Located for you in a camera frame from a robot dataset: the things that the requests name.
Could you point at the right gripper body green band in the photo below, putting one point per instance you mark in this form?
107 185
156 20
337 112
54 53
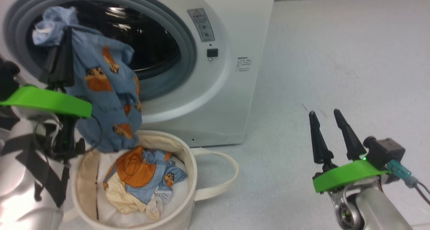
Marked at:
349 173

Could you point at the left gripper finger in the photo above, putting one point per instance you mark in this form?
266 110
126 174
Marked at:
65 65
48 70

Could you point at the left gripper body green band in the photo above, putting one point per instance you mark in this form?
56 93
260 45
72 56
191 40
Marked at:
50 100

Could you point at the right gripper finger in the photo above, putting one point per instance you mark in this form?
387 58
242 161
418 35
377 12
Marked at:
320 146
351 142

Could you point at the blue printed garment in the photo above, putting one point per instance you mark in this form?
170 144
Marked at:
100 99

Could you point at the cream orange blue garment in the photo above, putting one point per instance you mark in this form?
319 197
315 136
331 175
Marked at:
134 169

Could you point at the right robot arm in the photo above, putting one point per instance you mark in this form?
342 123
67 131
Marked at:
373 206

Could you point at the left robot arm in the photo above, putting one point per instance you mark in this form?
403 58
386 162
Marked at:
20 189

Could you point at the steel washing drum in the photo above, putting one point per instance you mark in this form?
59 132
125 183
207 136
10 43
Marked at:
151 45

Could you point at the grey rubber door gasket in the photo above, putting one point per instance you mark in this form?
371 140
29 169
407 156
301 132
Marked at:
188 55

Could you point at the black door latch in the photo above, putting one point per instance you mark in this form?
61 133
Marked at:
212 52

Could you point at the white basket liner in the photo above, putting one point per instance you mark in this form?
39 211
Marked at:
178 193

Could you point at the cream canvas laundry basket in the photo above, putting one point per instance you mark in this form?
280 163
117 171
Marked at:
183 206

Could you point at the white washing machine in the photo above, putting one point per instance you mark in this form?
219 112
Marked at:
235 21

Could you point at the oval drain filter cover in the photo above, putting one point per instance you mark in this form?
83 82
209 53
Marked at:
208 137

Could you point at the grey warning sticker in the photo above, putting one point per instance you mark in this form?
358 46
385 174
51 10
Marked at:
201 25

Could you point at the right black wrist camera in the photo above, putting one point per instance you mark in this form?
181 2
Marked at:
386 151

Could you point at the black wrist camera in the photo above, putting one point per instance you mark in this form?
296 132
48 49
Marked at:
7 79
386 151

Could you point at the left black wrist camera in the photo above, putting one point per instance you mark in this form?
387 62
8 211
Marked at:
7 79

